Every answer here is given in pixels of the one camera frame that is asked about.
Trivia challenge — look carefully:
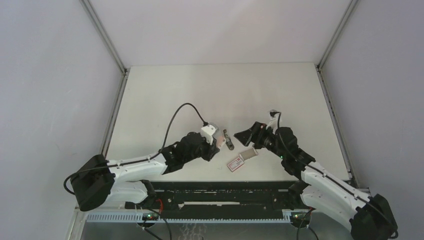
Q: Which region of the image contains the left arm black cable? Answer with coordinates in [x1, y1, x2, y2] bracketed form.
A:
[63, 102, 210, 196]

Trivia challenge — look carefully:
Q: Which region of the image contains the white slotted cable duct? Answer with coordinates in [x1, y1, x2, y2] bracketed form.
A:
[85, 211, 293, 224]

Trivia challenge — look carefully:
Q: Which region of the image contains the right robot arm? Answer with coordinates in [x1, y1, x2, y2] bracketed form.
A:
[234, 121, 399, 240]

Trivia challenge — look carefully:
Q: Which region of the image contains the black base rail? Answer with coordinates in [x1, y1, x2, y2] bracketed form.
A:
[124, 181, 310, 219]

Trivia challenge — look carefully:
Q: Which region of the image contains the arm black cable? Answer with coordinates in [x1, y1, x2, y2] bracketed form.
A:
[269, 111, 399, 239]
[63, 102, 210, 196]

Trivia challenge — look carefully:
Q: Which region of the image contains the circuit board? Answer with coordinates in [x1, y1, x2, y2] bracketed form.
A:
[290, 212, 311, 225]
[141, 213, 160, 222]

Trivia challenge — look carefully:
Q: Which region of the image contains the staple box tray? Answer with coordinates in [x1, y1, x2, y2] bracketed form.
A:
[239, 148, 259, 161]

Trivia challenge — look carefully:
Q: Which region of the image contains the red white staple box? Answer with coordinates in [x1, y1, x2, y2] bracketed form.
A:
[226, 156, 245, 173]

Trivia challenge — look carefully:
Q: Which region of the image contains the right circuit board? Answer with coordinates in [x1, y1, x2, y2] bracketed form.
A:
[290, 212, 311, 225]

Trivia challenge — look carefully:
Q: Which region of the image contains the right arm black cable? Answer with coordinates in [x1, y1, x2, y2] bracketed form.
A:
[269, 111, 399, 239]

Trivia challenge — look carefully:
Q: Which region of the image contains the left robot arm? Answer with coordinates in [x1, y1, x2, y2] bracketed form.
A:
[69, 132, 226, 212]

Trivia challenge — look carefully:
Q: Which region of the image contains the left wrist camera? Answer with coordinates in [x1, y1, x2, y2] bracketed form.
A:
[200, 123, 227, 149]

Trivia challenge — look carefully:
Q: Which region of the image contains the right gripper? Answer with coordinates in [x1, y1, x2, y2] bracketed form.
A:
[235, 121, 286, 160]

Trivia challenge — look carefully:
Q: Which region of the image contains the left circuit board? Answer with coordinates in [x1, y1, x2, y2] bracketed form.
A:
[141, 213, 160, 222]

